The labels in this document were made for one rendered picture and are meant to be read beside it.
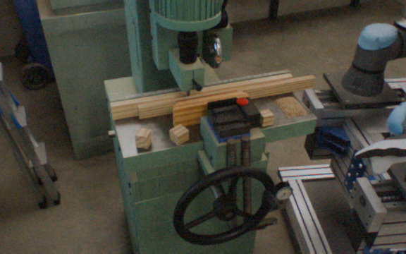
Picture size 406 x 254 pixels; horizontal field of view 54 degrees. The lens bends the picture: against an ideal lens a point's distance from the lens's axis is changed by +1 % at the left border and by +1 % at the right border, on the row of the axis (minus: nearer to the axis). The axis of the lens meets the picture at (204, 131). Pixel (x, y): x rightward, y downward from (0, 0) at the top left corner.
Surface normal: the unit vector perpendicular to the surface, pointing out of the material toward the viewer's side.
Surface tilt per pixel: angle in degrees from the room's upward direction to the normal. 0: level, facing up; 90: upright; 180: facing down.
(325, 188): 0
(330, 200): 0
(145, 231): 90
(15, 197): 0
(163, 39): 90
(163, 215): 90
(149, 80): 90
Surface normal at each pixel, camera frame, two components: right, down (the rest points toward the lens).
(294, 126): 0.32, 0.60
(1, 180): 0.03, -0.77
